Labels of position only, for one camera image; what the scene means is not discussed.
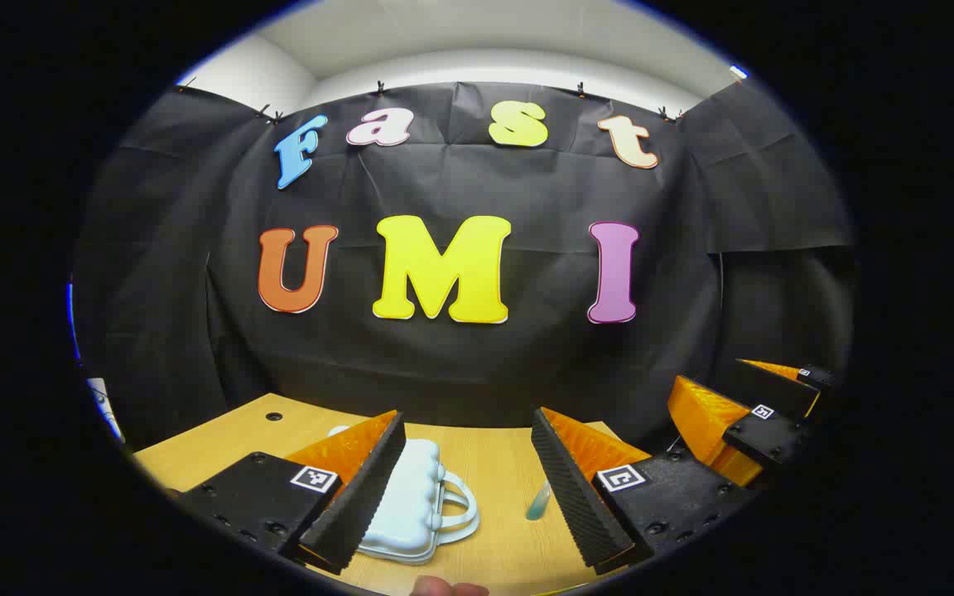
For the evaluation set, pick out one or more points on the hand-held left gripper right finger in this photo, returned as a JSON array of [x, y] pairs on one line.
[[568, 497]]

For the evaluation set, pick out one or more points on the pale blue suitcase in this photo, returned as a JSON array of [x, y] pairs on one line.
[[411, 497]]

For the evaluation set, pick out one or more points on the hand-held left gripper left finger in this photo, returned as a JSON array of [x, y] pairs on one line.
[[361, 497]]

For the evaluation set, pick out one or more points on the black backdrop cloth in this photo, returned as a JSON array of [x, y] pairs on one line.
[[527, 372]]

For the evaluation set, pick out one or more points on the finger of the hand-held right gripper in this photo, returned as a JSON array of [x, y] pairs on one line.
[[767, 439], [775, 389]]

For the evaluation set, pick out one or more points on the white and blue cream tube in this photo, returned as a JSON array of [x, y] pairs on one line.
[[538, 503]]

